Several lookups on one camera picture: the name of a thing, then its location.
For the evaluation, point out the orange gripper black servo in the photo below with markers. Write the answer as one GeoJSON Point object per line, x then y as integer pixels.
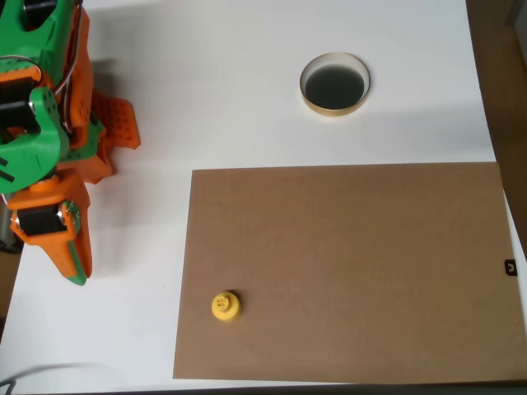
{"type": "Point", "coordinates": [41, 223]}

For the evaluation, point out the small yellow plastic piece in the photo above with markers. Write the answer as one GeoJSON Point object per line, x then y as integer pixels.
{"type": "Point", "coordinates": [225, 308]}

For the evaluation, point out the green orange robot arm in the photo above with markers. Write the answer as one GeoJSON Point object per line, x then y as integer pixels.
{"type": "Point", "coordinates": [37, 144]}

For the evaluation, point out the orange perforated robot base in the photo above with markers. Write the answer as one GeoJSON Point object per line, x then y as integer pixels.
{"type": "Point", "coordinates": [121, 121]}

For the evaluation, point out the round dish gold rim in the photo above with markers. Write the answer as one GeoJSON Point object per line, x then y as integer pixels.
{"type": "Point", "coordinates": [334, 86]}

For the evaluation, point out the grey metal clamp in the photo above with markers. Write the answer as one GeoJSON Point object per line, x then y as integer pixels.
{"type": "Point", "coordinates": [5, 230]}

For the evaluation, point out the brown cardboard sheet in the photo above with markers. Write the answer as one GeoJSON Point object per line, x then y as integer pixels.
{"type": "Point", "coordinates": [350, 271]}

